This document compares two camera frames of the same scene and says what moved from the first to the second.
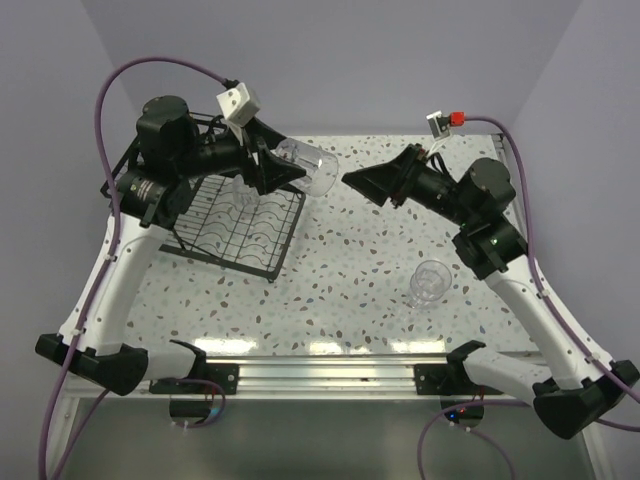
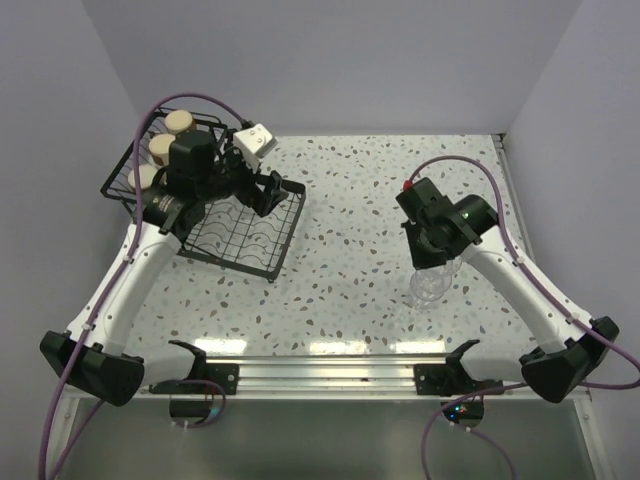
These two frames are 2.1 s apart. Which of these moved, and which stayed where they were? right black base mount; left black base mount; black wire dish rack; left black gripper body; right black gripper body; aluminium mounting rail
Moved: right black gripper body; left black gripper body
Stayed: right black base mount; left black base mount; aluminium mounting rail; black wire dish rack
